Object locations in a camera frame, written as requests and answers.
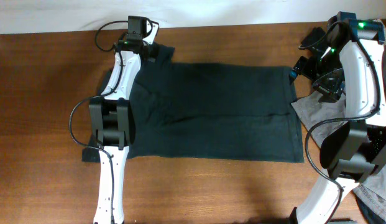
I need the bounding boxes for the black Nike t-shirt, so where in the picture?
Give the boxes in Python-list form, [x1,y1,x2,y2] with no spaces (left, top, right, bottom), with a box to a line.
[81,43,305,164]

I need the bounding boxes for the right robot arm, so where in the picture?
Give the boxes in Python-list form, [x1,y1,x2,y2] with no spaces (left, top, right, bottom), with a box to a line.
[288,12,386,223]

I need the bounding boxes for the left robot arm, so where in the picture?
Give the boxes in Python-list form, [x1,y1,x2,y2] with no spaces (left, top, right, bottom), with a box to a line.
[89,42,159,224]

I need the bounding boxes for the black garment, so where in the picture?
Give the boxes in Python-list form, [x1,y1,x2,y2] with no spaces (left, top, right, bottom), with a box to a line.
[301,27,328,57]

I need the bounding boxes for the grey garment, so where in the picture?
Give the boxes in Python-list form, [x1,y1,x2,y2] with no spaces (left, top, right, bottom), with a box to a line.
[292,91,386,223]

